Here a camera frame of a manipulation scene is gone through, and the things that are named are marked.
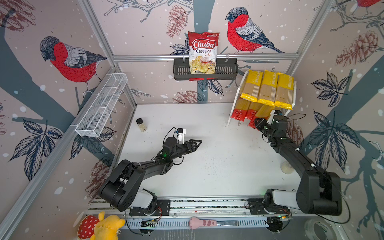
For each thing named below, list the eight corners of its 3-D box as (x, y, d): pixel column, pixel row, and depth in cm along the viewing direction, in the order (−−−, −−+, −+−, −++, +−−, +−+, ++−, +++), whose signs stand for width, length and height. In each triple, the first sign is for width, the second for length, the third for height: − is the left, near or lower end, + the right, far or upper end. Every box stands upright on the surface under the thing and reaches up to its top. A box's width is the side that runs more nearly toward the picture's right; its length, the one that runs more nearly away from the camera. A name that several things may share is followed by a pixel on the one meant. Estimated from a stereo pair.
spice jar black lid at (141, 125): (138, 131, 105) (134, 124, 98) (140, 125, 109) (137, 118, 102) (146, 131, 105) (143, 124, 98) (148, 125, 109) (144, 118, 102)
